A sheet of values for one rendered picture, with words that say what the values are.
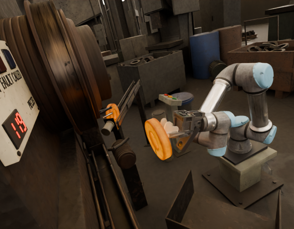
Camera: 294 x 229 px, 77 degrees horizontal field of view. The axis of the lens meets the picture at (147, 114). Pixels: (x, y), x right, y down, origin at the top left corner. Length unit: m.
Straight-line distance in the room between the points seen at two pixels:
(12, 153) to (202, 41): 3.87
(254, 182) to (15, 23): 1.60
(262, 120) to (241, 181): 0.50
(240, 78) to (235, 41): 3.42
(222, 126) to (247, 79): 0.30
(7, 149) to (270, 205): 1.49
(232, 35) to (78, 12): 2.90
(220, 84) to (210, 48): 3.06
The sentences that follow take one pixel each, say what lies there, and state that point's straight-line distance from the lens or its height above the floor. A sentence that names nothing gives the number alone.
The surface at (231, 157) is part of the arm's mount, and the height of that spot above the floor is 0.32.
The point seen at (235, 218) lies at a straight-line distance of 0.74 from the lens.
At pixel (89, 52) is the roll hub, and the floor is 1.17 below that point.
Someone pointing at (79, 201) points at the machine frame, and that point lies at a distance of 0.50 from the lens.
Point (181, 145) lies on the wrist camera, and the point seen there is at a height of 0.76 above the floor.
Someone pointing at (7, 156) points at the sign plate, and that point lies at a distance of 0.34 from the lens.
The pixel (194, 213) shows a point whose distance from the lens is 0.73.
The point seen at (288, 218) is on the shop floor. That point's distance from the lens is 1.54.
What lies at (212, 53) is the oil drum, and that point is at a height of 0.50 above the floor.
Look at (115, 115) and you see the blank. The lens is 1.37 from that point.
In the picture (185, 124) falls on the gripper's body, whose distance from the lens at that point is 0.70.
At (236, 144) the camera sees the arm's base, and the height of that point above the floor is 0.38.
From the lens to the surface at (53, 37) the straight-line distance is 0.56.
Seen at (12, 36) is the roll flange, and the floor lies 1.25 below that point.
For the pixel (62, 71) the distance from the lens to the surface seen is 0.54.
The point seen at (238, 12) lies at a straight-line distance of 5.86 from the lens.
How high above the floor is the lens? 1.19
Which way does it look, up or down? 24 degrees down
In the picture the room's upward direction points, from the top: 13 degrees counter-clockwise
